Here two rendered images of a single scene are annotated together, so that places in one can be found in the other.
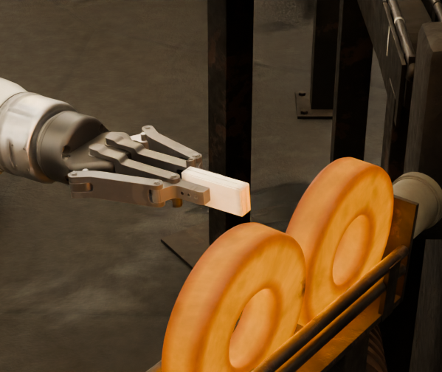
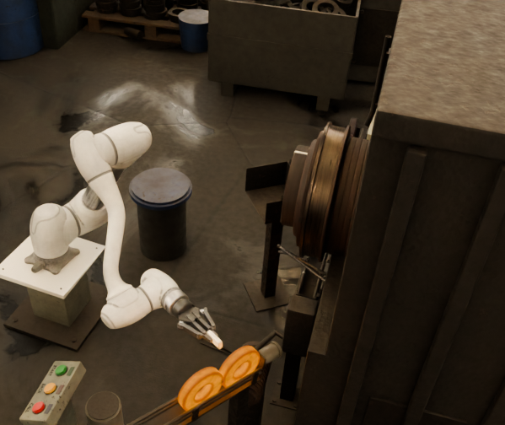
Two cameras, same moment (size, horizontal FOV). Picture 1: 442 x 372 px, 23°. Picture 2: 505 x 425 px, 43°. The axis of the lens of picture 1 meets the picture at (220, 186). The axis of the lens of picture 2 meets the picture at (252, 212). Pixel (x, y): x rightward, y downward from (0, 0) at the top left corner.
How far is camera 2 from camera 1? 1.32 m
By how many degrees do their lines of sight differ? 13
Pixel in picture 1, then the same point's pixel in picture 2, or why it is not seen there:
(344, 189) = (238, 358)
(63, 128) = (179, 306)
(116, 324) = (216, 318)
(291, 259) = (217, 377)
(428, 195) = (276, 351)
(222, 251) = (196, 377)
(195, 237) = (256, 285)
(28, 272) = (190, 287)
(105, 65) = not seen: hidden behind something
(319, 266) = (228, 376)
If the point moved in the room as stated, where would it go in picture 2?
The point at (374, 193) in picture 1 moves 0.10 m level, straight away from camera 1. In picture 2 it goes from (250, 357) to (262, 335)
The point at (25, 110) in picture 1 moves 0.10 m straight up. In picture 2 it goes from (171, 296) to (170, 277)
